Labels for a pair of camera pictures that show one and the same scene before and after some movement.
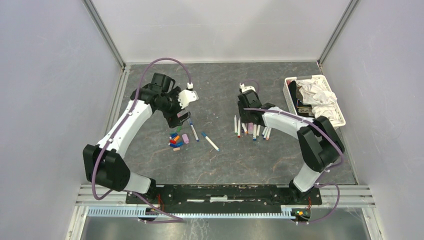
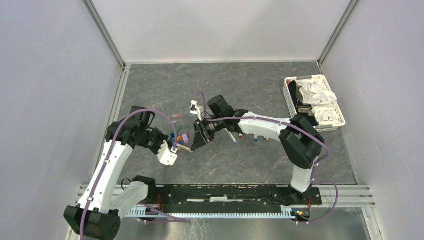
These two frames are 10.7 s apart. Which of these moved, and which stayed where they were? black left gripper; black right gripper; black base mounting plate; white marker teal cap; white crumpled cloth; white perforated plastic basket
Moved: black left gripper; black right gripper; white marker teal cap
Stayed: black base mounting plate; white crumpled cloth; white perforated plastic basket
